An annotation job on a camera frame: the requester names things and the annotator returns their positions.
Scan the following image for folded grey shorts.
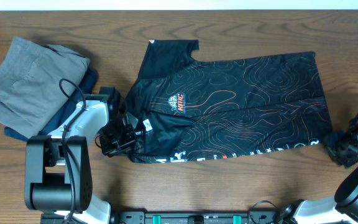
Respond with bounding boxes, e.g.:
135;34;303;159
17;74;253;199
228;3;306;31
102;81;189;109
0;37;90;138

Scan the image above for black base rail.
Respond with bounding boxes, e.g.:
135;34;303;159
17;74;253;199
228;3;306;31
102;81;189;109
109;210;277;224

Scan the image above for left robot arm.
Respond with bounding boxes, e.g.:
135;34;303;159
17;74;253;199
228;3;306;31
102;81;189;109
24;86;136;223

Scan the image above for folded dark blue garment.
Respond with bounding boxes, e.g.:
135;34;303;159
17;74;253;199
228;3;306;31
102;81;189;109
4;68;98;142

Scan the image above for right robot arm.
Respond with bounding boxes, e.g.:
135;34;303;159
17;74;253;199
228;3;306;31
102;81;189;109
273;113;358;224

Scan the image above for black patterned sports jersey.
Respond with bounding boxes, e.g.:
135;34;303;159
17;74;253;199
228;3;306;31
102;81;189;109
124;40;332;164

